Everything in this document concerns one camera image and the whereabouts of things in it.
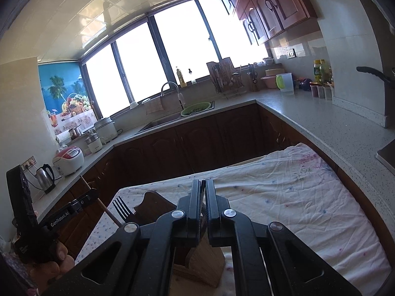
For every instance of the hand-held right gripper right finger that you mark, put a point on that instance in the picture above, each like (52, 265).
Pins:
(213, 197)

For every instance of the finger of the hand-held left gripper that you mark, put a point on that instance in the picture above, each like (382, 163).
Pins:
(88, 199)

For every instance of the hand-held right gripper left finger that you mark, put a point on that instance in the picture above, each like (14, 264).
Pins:
(195, 197)

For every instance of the wooden chopstick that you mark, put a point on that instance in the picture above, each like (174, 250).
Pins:
(106, 207)

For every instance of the wooden utensil holder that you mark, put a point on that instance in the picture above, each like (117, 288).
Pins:
(200, 262)

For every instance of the person's left hand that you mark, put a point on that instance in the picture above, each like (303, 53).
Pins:
(61, 259)

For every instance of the steel electric kettle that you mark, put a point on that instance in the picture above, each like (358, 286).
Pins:
(44, 178)

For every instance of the dark metal fork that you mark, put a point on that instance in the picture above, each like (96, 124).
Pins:
(122, 211)

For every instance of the white and red rice cooker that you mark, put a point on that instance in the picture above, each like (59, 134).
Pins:
(69, 160)

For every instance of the small white steamer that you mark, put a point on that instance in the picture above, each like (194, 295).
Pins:
(94, 145)

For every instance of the dark wooden base cabinets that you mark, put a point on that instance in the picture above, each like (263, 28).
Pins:
(185, 141)

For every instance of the white printed tablecloth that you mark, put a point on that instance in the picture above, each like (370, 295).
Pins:
(277, 206)

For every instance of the paper towel roll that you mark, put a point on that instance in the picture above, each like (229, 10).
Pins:
(63, 136)

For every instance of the dark metal jug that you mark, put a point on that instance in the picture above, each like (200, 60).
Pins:
(75, 132)

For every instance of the large white electric pot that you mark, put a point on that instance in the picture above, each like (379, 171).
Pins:
(106, 129)

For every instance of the steel kitchen sink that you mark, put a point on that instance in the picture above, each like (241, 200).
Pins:
(160, 123)

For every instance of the green colander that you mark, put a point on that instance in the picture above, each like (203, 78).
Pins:
(194, 110)

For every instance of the beige dishcloth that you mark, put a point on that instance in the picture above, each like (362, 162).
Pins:
(154, 106)

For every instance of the curved sink faucet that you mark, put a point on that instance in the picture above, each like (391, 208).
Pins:
(180, 98)

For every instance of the small white cup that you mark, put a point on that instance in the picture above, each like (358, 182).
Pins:
(133, 104)

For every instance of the small dark-capped bottle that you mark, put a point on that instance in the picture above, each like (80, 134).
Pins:
(193, 80)

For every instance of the yellow oil bottle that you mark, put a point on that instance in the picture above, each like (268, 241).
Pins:
(182, 78)

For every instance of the knife block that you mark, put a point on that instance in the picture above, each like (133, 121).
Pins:
(253, 80)

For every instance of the pink plastic basin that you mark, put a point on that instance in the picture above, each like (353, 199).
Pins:
(270, 81)

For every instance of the white pitcher with green lid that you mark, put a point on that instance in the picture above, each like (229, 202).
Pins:
(287, 84)

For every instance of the speckled kitchen countertop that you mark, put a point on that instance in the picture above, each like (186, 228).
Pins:
(324, 120)

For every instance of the dark purple pot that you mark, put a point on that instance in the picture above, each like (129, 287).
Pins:
(304, 84)

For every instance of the large kitchen window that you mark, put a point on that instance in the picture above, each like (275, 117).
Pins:
(185, 52)

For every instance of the spice jar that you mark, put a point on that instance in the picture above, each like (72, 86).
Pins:
(321, 92)
(314, 92)
(328, 94)

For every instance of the yellow-capped green label bottle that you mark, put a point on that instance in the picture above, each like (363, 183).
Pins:
(317, 72)

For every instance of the clear cooking oil bottle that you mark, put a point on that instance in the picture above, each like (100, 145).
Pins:
(326, 72)

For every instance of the steel gas stove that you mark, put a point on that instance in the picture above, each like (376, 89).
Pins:
(387, 155)

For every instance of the black wok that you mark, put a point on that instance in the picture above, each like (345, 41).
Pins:
(373, 72)

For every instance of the wall outlet strip with plugs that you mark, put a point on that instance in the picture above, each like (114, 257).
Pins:
(29, 162)

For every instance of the tropical fruit wall poster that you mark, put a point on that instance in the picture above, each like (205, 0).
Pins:
(58, 83)

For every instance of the wall outlet under cabinets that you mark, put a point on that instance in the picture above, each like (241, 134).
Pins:
(285, 52)

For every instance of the brown wooden wall cabinets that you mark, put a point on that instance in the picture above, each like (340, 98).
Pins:
(277, 6)

